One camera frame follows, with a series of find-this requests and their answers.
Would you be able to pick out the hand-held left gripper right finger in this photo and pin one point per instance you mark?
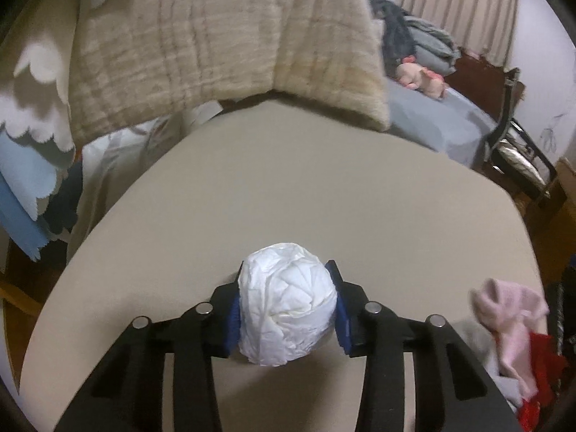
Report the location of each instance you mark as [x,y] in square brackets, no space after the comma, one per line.
[343,324]

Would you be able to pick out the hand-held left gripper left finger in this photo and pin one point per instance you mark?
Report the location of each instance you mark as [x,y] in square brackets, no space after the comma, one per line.
[234,328]

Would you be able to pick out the white sock ball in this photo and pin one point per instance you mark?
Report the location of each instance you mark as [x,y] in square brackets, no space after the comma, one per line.
[288,301]

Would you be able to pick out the grey cloth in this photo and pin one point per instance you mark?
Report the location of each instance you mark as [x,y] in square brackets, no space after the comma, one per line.
[477,346]

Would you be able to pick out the pink cloth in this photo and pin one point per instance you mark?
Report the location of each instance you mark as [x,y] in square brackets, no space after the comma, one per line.
[517,315]

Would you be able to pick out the red mesh cloth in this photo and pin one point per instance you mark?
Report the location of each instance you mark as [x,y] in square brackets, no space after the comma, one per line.
[544,360]

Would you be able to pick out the beige-covered table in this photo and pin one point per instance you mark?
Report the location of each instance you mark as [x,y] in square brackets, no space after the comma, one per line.
[292,189]

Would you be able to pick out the white sheet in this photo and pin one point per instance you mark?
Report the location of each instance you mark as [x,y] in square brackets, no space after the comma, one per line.
[121,157]

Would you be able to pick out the grey bed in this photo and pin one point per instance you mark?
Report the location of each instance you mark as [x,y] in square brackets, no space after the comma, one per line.
[432,117]

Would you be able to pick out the silver cushion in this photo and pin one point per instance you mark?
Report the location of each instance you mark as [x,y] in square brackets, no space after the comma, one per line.
[519,164]

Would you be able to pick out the blue scalloped cloth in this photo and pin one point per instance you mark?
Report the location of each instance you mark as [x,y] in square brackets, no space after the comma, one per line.
[18,198]

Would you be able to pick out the pink plush toy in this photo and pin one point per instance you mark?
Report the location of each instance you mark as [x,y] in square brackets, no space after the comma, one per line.
[420,76]

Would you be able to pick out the wooden headboard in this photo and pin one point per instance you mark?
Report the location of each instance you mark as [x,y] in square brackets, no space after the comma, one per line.
[477,85]

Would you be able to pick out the black office chair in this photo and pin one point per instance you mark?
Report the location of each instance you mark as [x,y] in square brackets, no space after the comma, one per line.
[510,99]

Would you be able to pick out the beige quilt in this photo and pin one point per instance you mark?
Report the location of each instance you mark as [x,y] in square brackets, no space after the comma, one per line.
[202,40]

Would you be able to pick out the dark grey fuzzy blanket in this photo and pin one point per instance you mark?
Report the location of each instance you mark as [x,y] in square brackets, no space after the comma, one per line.
[396,31]

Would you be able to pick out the folded grey duvet stack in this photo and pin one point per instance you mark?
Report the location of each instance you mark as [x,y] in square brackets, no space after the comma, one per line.
[432,38]

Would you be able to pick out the cream scalloped cloth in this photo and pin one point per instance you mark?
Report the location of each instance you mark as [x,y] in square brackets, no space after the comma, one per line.
[38,67]

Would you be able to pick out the narrow beige curtain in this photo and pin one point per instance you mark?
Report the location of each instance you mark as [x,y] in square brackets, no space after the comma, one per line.
[459,9]

